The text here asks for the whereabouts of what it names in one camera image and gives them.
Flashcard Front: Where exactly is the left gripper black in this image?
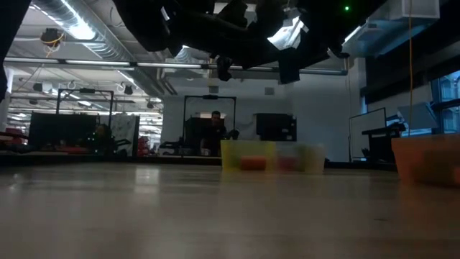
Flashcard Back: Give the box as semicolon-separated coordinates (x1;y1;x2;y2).
172;0;287;83

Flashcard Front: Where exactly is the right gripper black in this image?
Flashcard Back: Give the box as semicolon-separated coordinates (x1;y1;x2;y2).
277;21;351;85

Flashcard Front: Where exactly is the light green arch block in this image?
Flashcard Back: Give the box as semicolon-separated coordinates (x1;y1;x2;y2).
300;144;324;173

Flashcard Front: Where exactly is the clear plastic bin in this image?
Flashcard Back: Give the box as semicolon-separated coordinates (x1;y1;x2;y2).
274;141;327;175

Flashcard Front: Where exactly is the whiteboard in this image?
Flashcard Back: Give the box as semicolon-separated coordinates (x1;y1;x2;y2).
347;106;388;162

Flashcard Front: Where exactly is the white printed sheet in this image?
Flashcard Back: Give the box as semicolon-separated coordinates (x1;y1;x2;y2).
107;114;140;156

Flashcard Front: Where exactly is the black cart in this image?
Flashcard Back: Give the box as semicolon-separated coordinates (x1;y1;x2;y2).
361;124;418;165

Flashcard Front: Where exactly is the white tilted monitor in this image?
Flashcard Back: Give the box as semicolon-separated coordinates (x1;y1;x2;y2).
397;102;438;130

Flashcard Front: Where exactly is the seated person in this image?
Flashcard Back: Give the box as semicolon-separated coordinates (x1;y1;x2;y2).
92;123;118;155

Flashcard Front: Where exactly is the window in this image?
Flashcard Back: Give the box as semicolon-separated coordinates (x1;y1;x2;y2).
431;70;460;136

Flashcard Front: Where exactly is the orange translucent bin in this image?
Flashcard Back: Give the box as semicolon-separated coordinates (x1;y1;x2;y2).
390;133;460;188

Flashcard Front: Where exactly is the large black panel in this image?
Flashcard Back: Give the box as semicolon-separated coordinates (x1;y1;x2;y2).
28;112;100;151

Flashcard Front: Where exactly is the black gantry frame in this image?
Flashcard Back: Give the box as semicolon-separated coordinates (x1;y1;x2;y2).
182;95;237;154
55;88;115;152

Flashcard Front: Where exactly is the black wall screen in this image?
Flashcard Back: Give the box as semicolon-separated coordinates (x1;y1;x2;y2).
254;112;298;142

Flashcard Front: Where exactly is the black aluminium table frame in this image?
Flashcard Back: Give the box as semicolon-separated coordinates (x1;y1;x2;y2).
0;153;400;172

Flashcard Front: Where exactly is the black ceiling camera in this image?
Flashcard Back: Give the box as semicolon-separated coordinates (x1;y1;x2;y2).
40;27;65;47

